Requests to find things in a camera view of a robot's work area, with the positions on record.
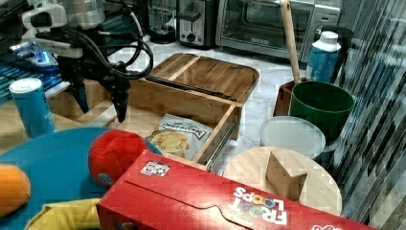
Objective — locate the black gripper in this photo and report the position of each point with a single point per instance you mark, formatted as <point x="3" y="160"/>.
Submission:
<point x="76" y="70"/>

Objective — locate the white butter stick box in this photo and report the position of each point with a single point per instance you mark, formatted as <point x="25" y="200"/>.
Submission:
<point x="106" y="119"/>

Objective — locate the wooden drawer box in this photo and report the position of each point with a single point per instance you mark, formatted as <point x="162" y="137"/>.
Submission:
<point x="148" y="103"/>

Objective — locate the red plush ball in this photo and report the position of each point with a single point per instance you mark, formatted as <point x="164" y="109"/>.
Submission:
<point x="112" y="153"/>

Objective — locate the blue cylindrical can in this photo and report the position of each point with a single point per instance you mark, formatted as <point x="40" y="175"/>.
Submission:
<point x="30" y="101"/>

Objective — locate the blue round plate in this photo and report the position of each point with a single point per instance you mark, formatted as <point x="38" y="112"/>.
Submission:
<point x="57" y="167"/>

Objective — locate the chips bag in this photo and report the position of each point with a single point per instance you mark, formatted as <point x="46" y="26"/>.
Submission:
<point x="180" y="136"/>

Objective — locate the black blender base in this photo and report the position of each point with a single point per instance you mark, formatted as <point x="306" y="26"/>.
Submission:
<point x="161" y="25"/>

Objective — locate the wooden tray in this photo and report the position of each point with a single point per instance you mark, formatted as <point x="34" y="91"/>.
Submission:
<point x="225" y="79"/>

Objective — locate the red Froot Loops box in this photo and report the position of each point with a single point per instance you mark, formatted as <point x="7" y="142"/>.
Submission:
<point x="157" y="193"/>

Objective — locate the silver black toaster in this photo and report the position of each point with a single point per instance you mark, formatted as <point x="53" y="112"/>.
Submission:
<point x="196" y="23"/>

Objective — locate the yellow plush toy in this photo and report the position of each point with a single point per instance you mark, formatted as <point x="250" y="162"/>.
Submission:
<point x="79" y="214"/>

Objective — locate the orange plush toy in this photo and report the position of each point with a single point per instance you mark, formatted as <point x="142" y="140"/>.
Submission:
<point x="15" y="189"/>

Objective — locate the round wooden lid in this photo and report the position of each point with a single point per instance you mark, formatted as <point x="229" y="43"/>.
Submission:
<point x="270" y="169"/>

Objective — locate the silver toaster oven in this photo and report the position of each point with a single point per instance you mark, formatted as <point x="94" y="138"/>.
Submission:
<point x="256" y="25"/>

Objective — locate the brown wooden holder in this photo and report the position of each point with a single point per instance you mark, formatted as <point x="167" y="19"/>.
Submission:
<point x="283" y="99"/>

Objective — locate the blue white bottle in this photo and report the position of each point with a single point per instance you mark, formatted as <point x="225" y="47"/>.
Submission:
<point x="323" y="57"/>

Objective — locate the green bucket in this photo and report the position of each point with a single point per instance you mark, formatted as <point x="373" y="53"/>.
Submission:
<point x="325" y="105"/>

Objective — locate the wooden handle utensil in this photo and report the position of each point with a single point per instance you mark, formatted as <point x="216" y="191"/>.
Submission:
<point x="290" y="39"/>

